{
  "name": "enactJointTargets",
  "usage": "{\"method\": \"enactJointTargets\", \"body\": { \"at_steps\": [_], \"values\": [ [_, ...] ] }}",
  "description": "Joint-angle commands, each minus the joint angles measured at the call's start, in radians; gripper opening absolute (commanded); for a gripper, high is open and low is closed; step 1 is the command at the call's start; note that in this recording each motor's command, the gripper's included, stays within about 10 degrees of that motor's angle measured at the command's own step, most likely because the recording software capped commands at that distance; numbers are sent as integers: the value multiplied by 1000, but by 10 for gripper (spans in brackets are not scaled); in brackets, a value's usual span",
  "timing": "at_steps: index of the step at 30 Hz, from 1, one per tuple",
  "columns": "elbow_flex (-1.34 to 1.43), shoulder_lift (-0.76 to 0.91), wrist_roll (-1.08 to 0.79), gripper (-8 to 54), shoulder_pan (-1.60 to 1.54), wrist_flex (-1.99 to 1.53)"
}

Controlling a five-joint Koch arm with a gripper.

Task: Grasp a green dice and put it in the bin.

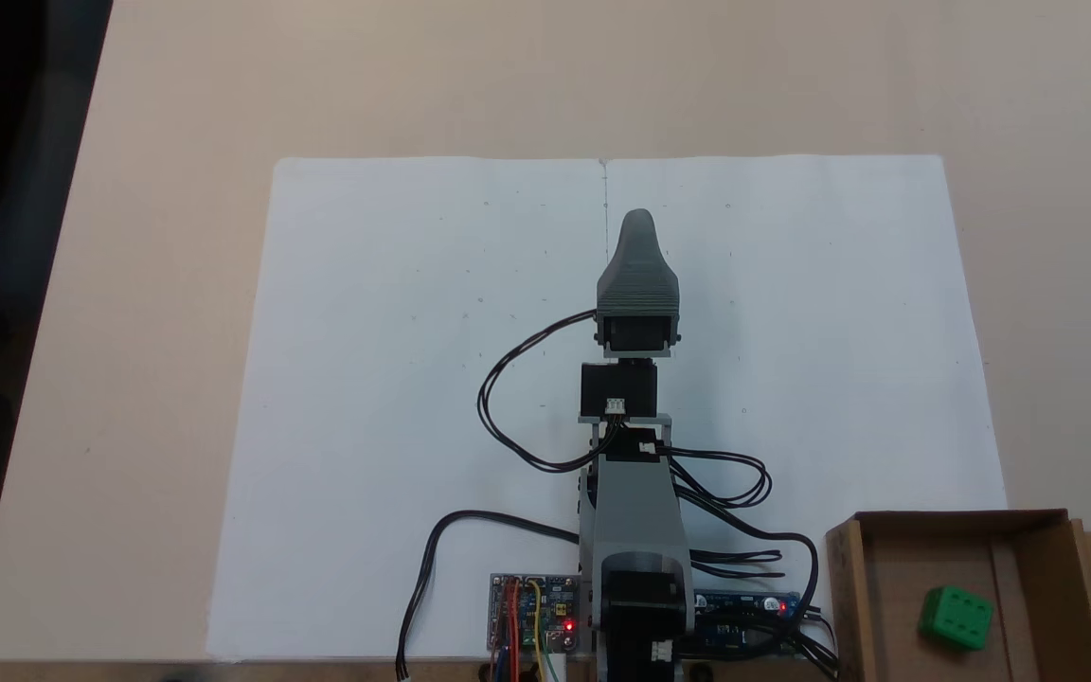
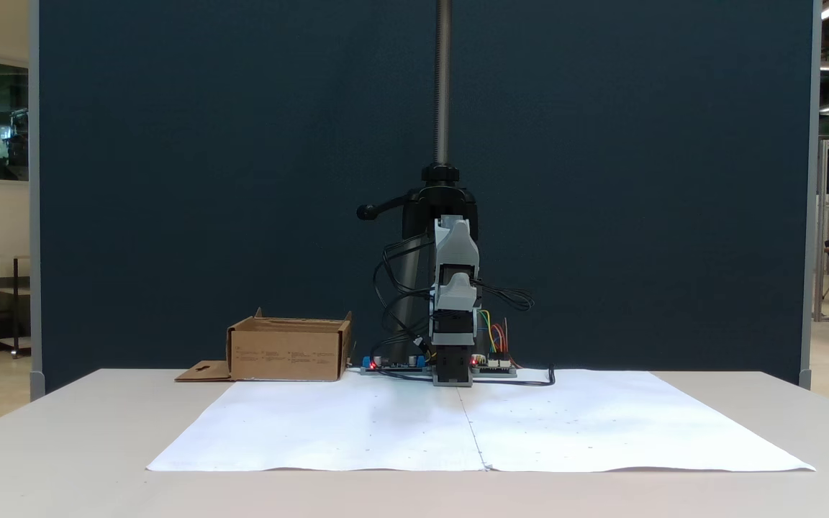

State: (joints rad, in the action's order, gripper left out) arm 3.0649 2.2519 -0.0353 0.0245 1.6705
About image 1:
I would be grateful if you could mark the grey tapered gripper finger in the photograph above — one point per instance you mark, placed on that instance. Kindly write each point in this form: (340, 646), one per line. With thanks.
(637, 282)

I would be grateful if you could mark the green dice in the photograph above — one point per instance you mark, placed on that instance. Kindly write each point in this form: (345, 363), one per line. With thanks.
(955, 618)

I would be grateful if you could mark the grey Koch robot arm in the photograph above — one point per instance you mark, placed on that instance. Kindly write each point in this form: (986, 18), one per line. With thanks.
(635, 511)

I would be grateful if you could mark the white paper sheet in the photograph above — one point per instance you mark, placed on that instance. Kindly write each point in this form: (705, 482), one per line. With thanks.
(820, 284)
(375, 332)

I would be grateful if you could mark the brown cardboard box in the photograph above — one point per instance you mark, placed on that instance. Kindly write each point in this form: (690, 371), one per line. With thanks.
(886, 606)

